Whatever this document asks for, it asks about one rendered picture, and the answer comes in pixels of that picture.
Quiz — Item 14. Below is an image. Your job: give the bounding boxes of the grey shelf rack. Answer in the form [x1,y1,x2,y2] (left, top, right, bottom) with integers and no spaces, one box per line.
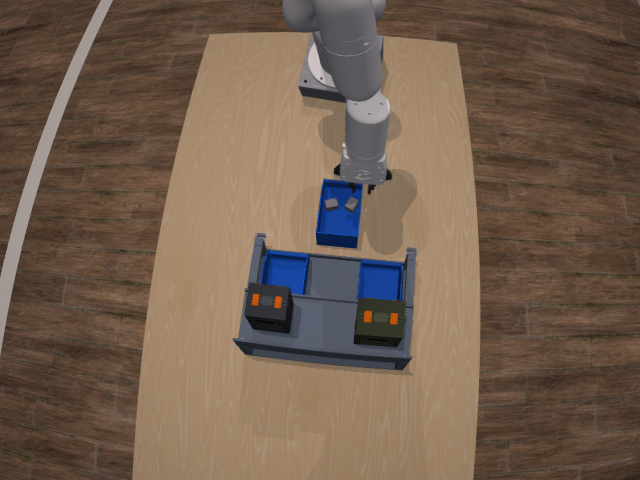
[233,232,417,370]

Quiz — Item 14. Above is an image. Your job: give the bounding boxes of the dark green tool case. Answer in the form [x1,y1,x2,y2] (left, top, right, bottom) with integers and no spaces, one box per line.
[354,298,406,347]

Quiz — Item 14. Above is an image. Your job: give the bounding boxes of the black tool case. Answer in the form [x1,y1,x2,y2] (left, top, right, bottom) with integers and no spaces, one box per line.
[244,282,294,334]

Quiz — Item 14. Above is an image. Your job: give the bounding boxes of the blue bin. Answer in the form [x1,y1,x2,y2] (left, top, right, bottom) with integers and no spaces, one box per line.
[260,251,310,295]
[357,260,403,301]
[316,178,363,249]

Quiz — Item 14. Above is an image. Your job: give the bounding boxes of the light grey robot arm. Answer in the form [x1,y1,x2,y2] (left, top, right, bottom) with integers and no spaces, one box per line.
[282,0,391,165]

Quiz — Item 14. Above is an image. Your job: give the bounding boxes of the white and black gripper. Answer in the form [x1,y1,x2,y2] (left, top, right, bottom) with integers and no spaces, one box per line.
[334,149,392,195]

